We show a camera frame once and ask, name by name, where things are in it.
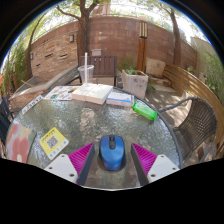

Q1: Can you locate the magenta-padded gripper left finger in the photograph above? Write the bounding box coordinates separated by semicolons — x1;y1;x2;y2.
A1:
43;142;96;187

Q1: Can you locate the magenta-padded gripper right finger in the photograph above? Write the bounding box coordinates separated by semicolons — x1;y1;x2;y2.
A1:
130;142;181;187

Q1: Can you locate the blue computer mouse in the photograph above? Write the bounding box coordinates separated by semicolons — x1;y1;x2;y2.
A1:
99;134;126;172

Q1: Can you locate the yellow code card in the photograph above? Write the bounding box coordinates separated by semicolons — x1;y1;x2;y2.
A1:
39;126;70;160

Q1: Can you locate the grey wicker chair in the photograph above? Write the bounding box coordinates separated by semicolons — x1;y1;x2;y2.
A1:
159;96;218;164

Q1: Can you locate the green plastic bottle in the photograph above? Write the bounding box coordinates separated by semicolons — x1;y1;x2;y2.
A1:
131;101;158;121

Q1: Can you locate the white printed strip sign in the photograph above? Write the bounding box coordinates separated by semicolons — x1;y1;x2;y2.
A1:
21;94;44;115

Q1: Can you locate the colourful printed sheet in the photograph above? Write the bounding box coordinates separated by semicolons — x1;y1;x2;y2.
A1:
43;85;81;102

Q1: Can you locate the white and blue book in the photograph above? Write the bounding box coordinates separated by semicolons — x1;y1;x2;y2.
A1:
105;91;135;108

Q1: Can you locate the thick white book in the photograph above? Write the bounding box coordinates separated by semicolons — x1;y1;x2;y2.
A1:
71;82;114;106

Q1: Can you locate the stone garden basin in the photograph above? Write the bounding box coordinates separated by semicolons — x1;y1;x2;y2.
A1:
9;64;81;111

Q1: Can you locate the curved wooden slat bench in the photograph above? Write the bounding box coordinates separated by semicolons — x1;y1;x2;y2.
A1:
162;63;224;158

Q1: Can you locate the concrete planter with plant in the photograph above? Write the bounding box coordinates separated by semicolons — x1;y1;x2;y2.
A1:
121;68;149;100

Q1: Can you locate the clear plastic cup with straw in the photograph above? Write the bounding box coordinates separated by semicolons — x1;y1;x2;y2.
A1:
77;52;95;84

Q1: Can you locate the beige stone slab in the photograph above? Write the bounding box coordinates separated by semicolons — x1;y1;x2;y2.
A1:
145;58;167;78

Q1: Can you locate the dark wooden slatted chair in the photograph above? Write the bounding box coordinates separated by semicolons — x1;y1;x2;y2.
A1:
78;54;118;87

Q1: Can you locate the large forked tree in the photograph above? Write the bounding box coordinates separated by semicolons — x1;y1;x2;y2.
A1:
54;0;101;66

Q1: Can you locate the wooden garden lamp post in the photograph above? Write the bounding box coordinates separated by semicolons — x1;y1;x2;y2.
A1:
136;20;149;73

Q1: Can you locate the grey wall box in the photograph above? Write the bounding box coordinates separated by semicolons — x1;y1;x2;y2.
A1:
90;48;103;57

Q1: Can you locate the slim tree by wall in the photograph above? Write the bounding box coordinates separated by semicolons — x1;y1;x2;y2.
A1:
165;6;183;66

